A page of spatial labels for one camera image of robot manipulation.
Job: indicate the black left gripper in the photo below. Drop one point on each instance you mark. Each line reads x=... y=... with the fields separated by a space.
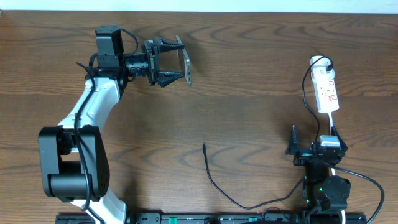
x=153 y=65

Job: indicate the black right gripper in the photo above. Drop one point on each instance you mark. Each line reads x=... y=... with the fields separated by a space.
x=293 y=147

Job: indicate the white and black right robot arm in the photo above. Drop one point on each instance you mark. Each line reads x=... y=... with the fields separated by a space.
x=326 y=193

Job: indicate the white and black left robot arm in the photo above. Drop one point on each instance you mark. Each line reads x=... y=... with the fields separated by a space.
x=73 y=160

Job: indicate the white power strip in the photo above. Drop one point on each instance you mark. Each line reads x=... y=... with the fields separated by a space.
x=322 y=75

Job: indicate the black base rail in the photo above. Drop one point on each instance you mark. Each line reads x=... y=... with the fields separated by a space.
x=274 y=217

